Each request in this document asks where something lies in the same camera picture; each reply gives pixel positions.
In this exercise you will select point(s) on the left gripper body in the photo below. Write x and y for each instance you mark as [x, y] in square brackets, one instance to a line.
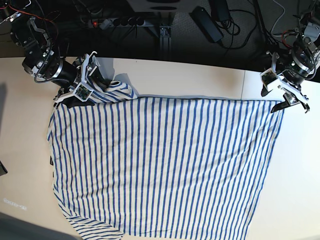
[289, 82]

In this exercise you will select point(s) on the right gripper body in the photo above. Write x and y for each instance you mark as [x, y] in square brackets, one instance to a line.
[84, 70]

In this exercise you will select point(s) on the blue white striped T-shirt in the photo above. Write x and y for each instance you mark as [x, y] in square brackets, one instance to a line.
[161, 167]

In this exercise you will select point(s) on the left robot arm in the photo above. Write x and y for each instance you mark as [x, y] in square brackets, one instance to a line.
[298, 63]

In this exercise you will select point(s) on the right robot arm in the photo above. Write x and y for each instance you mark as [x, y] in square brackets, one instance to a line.
[43, 60]

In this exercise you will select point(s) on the black tripod stand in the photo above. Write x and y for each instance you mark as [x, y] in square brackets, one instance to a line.
[277, 23]

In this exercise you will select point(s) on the black power strip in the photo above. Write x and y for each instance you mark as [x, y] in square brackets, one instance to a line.
[121, 22]

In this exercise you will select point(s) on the black power adapter brick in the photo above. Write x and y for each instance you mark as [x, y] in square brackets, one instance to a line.
[206, 25]

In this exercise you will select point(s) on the dark object at table edge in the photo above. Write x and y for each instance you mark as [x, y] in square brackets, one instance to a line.
[3, 170]

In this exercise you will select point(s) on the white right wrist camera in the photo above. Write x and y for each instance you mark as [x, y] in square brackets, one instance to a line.
[83, 92]

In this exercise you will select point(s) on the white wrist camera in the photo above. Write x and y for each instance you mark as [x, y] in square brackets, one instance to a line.
[270, 79]
[83, 92]

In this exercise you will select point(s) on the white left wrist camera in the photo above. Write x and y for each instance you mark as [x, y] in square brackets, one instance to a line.
[270, 79]

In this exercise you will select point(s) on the aluminium frame post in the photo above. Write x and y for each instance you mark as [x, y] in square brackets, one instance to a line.
[165, 35]

